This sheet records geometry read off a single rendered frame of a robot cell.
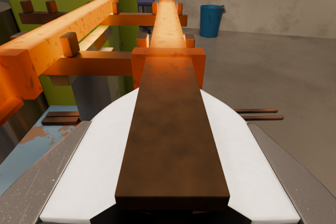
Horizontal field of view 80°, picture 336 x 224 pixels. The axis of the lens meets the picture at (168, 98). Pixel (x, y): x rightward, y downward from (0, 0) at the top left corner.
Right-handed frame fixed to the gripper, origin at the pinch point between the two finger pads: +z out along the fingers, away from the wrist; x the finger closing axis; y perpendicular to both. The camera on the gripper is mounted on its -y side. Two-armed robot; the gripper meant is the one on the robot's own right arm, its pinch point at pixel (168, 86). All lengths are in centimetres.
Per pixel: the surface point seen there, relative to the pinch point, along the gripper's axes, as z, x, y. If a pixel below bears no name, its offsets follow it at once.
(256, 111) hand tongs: 32.7, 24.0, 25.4
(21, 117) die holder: 38, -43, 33
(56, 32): 9.6, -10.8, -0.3
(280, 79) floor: 186, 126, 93
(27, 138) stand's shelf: 23.1, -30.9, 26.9
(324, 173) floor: 66, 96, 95
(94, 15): 21.0, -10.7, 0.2
